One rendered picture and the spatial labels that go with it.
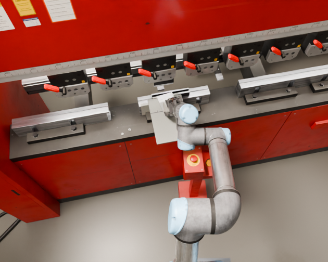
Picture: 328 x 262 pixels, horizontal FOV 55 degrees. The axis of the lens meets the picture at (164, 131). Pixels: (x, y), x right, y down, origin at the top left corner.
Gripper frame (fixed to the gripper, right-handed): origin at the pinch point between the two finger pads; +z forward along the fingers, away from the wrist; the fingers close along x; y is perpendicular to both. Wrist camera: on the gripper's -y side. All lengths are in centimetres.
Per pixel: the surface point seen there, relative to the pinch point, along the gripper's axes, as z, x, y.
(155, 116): 0.6, 8.5, -0.9
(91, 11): -40, 26, 48
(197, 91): 8.8, -18.0, 3.7
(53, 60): -23, 45, 37
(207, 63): -16.1, -18.7, 18.6
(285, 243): 29, -61, -123
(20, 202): 41, 98, -35
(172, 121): -3.1, 1.6, -5.3
